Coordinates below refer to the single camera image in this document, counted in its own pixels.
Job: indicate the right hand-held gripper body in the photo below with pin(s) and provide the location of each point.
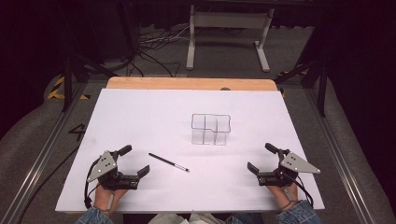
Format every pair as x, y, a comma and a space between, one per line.
288, 169

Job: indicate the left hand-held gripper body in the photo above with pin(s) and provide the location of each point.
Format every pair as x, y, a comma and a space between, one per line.
107, 174

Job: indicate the person's left hand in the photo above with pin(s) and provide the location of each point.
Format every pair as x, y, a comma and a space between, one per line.
105, 197

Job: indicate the person's right hand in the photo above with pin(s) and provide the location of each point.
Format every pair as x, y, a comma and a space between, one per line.
281, 196

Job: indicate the black pen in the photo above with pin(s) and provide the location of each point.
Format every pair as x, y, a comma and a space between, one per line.
168, 162

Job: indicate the white table cover sheet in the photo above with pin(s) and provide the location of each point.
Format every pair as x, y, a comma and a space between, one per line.
186, 193

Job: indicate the clear acrylic compartment organizer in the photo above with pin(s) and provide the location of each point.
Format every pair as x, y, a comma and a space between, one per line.
211, 129

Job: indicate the black tripod stand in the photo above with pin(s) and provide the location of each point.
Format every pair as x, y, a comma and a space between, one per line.
67, 81
320, 81

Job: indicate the wooden table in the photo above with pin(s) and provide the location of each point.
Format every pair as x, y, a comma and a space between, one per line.
186, 83

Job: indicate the yellow black floor tape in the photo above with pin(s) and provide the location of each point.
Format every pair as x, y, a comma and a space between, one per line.
56, 90

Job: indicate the white metal stand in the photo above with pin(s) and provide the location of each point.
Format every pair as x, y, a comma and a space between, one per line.
229, 20

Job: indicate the aluminium floor rail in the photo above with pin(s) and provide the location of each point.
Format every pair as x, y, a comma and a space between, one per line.
40, 158
339, 155

